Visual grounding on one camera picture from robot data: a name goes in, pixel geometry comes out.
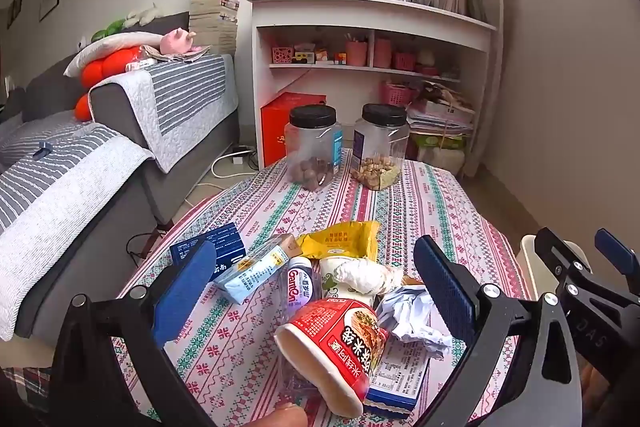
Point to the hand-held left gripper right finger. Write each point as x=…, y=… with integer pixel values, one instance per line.
x=445, y=289

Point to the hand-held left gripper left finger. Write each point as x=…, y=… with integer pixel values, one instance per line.
x=182, y=294

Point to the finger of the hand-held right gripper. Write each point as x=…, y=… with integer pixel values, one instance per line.
x=560, y=252
x=615, y=247

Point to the white paper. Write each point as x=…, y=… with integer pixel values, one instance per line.
x=415, y=317

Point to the dark blue cardboard box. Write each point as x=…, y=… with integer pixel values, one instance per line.
x=225, y=239

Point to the white paper wrapper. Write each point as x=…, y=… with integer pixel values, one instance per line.
x=365, y=277

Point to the small clear plastic bottle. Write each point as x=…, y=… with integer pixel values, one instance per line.
x=296, y=282

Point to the white paper cup green pattern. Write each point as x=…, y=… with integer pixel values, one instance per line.
x=331, y=283

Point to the red instant noodle cup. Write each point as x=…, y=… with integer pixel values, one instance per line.
x=340, y=337

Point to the yellow snack wrapper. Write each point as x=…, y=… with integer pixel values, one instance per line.
x=340, y=239

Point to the white chair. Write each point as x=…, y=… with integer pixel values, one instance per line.
x=527, y=252

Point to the brown food scrap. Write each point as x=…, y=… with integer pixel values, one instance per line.
x=412, y=280

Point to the blue and white flat box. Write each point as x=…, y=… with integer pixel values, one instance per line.
x=400, y=372

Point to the patterned tablecloth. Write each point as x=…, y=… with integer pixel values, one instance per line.
x=250, y=207

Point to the green package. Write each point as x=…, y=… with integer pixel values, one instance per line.
x=440, y=142

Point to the white power strip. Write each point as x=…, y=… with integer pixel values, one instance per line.
x=241, y=157

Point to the striped quilted seat cover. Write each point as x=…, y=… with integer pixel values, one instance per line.
x=60, y=207

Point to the grey sofa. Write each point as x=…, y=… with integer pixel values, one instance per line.
x=200, y=142

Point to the clear jar with pale snacks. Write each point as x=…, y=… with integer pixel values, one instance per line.
x=380, y=142

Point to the pile of papers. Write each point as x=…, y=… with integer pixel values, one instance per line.
x=442, y=112

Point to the red cardboard box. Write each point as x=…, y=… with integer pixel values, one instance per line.
x=274, y=132

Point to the plaid cloth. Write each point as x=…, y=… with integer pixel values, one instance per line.
x=25, y=394

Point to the striped quilted armrest cover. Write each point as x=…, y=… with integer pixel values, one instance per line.
x=185, y=97

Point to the clear jar with brown nuts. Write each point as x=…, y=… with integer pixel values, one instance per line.
x=310, y=142

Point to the large pink basket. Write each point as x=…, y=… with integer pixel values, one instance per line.
x=397, y=96

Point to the small blue clip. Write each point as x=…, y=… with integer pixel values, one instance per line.
x=42, y=151

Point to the beige curtain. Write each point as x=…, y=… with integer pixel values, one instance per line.
x=492, y=57

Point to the striped seat cushion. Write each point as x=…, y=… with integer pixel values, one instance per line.
x=30, y=139

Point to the small pink basket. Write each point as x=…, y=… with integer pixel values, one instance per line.
x=404, y=62

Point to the orange plush toy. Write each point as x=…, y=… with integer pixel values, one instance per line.
x=102, y=69

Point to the folded newspaper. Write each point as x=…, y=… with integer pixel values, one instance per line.
x=195, y=53

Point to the pink tall container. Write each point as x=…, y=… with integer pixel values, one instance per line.
x=382, y=53

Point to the pink pen holder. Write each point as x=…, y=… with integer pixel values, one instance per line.
x=356, y=54

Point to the pink plush pig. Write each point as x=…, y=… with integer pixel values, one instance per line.
x=175, y=41

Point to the white pillow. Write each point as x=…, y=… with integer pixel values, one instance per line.
x=115, y=44

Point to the pink patterned box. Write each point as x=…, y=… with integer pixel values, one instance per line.
x=281, y=55

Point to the toy truck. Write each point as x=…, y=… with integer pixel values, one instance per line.
x=304, y=58

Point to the green plush toy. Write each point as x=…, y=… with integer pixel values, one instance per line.
x=109, y=31

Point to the stack of books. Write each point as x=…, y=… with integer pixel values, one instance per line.
x=212, y=22

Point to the white plush toy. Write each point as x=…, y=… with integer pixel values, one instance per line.
x=145, y=17

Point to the white bookshelf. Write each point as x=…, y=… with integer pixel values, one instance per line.
x=370, y=14

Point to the small dark framed picture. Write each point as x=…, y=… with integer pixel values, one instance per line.
x=15, y=11

